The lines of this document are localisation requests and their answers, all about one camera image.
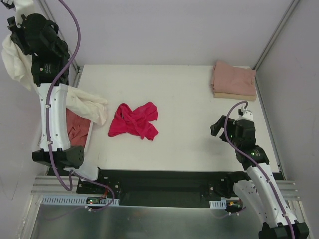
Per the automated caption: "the cream white t shirt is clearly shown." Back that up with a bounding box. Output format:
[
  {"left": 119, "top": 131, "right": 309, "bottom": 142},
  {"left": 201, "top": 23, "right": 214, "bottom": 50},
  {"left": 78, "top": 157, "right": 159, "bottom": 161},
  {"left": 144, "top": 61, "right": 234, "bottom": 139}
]
[{"left": 1, "top": 0, "right": 109, "bottom": 126}]

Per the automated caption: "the magenta t shirt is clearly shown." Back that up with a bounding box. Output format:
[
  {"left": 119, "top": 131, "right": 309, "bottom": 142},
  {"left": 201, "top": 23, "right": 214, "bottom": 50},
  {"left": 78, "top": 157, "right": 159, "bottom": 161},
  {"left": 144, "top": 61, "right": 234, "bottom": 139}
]
[{"left": 108, "top": 102, "right": 158, "bottom": 141}]

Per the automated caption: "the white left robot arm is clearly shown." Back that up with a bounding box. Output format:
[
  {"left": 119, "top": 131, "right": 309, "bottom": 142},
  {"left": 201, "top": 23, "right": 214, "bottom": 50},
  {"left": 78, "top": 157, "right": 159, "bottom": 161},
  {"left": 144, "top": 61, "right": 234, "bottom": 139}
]
[{"left": 7, "top": 13, "right": 106, "bottom": 194}]

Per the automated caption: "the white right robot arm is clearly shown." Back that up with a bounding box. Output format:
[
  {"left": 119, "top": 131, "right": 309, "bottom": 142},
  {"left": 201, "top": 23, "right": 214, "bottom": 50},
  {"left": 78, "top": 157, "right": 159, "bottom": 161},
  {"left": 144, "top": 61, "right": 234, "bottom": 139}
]
[{"left": 210, "top": 113, "right": 310, "bottom": 239}]

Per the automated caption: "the folded tan t shirt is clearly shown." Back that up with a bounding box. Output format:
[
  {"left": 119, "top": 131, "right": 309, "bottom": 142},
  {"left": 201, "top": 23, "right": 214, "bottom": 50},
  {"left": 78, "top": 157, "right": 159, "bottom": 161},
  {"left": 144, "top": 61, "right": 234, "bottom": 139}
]
[{"left": 213, "top": 92, "right": 257, "bottom": 101}]

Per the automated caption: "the folded pink t shirt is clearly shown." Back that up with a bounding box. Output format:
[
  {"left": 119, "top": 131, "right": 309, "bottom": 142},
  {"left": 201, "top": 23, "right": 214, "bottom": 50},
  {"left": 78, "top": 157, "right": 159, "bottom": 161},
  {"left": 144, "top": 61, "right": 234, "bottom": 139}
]
[{"left": 211, "top": 60, "right": 257, "bottom": 98}]

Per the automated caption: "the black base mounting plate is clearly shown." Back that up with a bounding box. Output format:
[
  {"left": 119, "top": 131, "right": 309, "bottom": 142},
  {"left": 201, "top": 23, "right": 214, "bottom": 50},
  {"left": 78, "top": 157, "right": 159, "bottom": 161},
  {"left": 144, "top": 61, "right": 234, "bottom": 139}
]
[{"left": 76, "top": 170, "right": 249, "bottom": 208}]

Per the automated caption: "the dusty red t shirt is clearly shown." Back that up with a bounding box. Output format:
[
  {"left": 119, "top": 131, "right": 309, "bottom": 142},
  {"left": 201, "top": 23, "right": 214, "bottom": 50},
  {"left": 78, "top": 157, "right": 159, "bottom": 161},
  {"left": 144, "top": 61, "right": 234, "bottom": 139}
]
[{"left": 66, "top": 109, "right": 91, "bottom": 148}]

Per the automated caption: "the white plastic laundry basket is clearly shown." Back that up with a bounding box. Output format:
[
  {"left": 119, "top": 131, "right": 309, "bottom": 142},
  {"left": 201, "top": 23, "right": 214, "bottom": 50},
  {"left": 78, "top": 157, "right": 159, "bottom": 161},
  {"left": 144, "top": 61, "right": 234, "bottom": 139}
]
[{"left": 84, "top": 121, "right": 94, "bottom": 154}]

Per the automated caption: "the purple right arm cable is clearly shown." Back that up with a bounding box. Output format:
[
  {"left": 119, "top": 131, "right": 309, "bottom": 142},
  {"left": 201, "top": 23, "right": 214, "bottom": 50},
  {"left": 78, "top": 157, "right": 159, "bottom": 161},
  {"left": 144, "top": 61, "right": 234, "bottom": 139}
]
[{"left": 211, "top": 101, "right": 297, "bottom": 239}]

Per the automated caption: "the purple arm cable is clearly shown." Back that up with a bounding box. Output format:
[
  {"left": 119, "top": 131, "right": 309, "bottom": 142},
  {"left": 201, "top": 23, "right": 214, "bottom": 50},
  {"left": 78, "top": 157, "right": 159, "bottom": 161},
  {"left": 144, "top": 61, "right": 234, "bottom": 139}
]
[
  {"left": 211, "top": 101, "right": 297, "bottom": 239},
  {"left": 47, "top": 0, "right": 115, "bottom": 212}
]

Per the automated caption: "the right slotted cable duct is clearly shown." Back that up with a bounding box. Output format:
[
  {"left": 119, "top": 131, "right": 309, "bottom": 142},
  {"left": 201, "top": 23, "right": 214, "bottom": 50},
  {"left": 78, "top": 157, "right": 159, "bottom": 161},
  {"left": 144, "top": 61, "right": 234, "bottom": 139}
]
[{"left": 209, "top": 200, "right": 227, "bottom": 210}]

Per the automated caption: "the slotted cable duct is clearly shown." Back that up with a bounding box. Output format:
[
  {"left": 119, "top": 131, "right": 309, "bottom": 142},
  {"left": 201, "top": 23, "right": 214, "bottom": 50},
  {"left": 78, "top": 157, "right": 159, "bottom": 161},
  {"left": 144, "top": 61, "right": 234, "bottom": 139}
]
[
  {"left": 209, "top": 200, "right": 227, "bottom": 210},
  {"left": 42, "top": 195, "right": 120, "bottom": 207}
]

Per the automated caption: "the right aluminium frame post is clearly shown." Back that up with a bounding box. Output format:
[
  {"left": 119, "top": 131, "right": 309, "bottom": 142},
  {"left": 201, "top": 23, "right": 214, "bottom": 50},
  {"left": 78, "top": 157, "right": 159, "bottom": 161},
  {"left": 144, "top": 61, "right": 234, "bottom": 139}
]
[{"left": 253, "top": 0, "right": 302, "bottom": 71}]

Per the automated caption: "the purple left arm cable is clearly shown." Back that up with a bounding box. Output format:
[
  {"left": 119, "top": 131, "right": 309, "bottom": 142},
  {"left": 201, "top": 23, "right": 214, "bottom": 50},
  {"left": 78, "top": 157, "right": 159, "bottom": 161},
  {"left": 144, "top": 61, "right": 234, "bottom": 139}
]
[{"left": 47, "top": 0, "right": 115, "bottom": 212}]

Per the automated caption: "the aluminium front rail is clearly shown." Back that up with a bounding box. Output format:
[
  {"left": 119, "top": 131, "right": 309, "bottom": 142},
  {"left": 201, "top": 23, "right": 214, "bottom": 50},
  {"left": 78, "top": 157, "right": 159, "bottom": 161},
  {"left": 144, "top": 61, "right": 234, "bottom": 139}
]
[{"left": 31, "top": 170, "right": 301, "bottom": 200}]

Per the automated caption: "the left slotted cable duct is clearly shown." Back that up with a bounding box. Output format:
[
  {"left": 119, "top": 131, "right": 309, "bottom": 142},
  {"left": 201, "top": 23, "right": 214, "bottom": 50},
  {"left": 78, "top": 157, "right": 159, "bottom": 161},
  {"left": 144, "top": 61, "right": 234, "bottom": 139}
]
[{"left": 42, "top": 195, "right": 120, "bottom": 207}]

